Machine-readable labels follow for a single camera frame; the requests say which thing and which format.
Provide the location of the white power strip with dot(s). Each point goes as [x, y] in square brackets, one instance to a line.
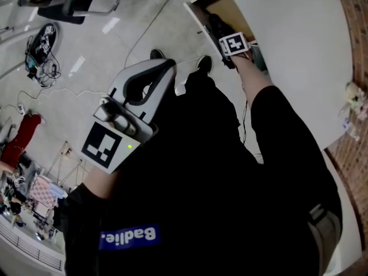
[20, 108]

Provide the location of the white flower bouquet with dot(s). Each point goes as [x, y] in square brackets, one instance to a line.
[356, 95]

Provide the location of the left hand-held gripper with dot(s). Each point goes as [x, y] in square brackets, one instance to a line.
[106, 145]

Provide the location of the person's black t-shirt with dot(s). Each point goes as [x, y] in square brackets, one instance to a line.
[201, 197]

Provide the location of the person's black shoe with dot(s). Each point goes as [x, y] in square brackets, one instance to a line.
[157, 55]
[204, 63]

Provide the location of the person's right black shoe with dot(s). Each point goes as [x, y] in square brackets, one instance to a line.
[204, 63]

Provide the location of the person's left black shoe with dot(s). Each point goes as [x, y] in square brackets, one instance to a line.
[157, 55]

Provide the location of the person's left forearm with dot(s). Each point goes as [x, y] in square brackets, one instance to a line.
[100, 180]

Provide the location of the pink checked cloth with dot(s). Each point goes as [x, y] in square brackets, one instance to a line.
[43, 190]

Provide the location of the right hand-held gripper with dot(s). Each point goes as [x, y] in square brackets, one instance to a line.
[234, 43]

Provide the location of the wooden drawer with white front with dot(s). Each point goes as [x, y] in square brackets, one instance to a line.
[218, 4]

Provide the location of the red cloth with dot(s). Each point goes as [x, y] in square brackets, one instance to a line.
[20, 137]

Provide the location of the person's black trousers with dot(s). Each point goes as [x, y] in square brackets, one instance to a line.
[210, 96]

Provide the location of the person's right forearm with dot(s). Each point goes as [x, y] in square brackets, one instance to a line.
[253, 82]

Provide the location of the clear bottle with blue label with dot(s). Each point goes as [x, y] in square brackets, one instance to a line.
[346, 124]

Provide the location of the white folding rack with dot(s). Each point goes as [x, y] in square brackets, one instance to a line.
[66, 165]

